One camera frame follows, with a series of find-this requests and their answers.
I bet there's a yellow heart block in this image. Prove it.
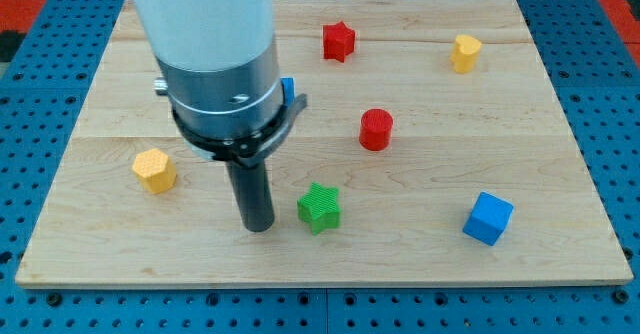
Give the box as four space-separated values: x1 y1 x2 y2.
450 34 483 74

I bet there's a yellow hexagon block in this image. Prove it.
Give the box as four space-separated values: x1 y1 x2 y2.
131 148 177 194

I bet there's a blue cube block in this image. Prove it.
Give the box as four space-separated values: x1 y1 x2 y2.
462 192 514 246

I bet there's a green star block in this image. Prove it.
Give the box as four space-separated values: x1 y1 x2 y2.
297 182 341 235

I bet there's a blue block behind arm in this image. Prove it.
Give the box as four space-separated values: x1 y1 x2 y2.
281 77 295 107

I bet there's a light wooden board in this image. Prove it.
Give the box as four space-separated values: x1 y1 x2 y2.
15 0 633 289

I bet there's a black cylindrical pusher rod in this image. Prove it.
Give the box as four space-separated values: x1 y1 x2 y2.
226 162 275 232

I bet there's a red cylinder block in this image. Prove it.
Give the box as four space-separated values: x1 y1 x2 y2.
359 108 394 151

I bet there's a red star block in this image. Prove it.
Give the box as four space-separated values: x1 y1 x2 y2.
323 21 356 63

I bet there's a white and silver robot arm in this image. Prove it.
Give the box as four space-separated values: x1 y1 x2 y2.
133 0 307 232

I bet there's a black clamp ring mount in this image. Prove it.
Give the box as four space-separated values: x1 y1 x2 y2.
172 94 308 168

